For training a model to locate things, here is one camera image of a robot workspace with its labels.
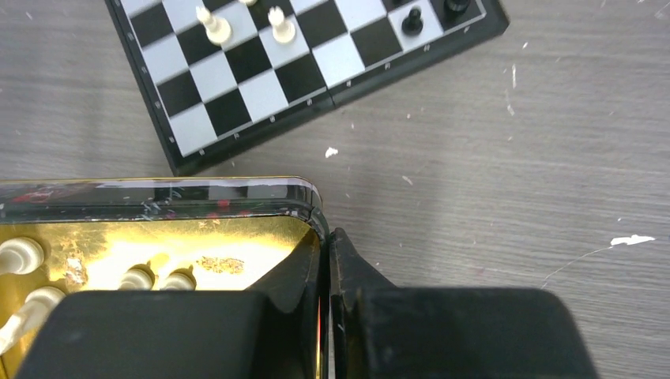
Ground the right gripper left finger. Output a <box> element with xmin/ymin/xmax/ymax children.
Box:
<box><xmin>17</xmin><ymin>233</ymin><xmax>321</xmax><ymax>378</ymax></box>

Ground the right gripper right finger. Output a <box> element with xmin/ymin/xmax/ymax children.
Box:
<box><xmin>329</xmin><ymin>228</ymin><xmax>598</xmax><ymax>378</ymax></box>

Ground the gold tin tray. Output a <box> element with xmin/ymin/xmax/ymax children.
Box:
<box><xmin>1</xmin><ymin>176</ymin><xmax>329</xmax><ymax>378</ymax></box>

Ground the black chess piece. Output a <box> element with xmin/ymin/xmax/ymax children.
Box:
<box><xmin>444</xmin><ymin>0</ymin><xmax>471</xmax><ymax>15</ymax></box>

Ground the black white chessboard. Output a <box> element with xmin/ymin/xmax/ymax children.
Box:
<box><xmin>107</xmin><ymin>0</ymin><xmax>510</xmax><ymax>176</ymax></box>

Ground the black pawn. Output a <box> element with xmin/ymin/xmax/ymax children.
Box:
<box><xmin>401</xmin><ymin>6</ymin><xmax>423</xmax><ymax>36</ymax></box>

